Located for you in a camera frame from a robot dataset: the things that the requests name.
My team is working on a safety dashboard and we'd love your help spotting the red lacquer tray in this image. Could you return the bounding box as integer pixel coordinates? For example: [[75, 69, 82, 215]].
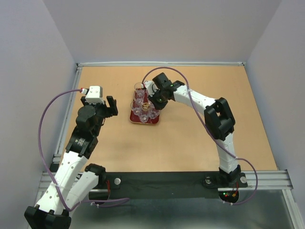
[[130, 90, 160, 125]]

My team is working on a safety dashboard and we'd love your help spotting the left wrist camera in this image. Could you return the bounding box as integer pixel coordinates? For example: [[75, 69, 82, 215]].
[[81, 86, 104, 104]]

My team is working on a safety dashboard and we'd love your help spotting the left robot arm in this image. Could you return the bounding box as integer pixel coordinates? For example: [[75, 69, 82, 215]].
[[24, 96, 118, 229]]

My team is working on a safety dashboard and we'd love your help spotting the black base mat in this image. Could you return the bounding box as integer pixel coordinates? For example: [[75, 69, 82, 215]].
[[78, 171, 248, 200]]

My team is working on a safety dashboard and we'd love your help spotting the purple cable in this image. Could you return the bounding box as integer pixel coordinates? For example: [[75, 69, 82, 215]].
[[142, 67, 258, 206], [38, 87, 131, 208]]

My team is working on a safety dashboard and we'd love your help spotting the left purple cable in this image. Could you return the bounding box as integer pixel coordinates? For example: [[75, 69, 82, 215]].
[[38, 87, 131, 208]]

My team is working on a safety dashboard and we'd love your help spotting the clear glass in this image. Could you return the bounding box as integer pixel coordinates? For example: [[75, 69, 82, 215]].
[[133, 91, 145, 105], [134, 82, 145, 94], [131, 100, 142, 116], [139, 110, 149, 123]]

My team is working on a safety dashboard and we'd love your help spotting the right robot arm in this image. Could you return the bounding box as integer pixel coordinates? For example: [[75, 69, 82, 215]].
[[143, 73, 241, 186]]

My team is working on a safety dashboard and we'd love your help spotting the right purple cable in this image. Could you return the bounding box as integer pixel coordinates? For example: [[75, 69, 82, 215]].
[[142, 67, 258, 206]]

